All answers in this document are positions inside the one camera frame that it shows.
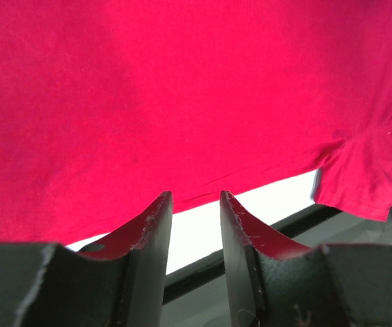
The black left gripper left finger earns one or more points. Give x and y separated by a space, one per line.
118 280

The red t shirt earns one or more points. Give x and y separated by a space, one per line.
106 104

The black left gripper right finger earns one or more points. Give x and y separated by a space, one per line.
273 280

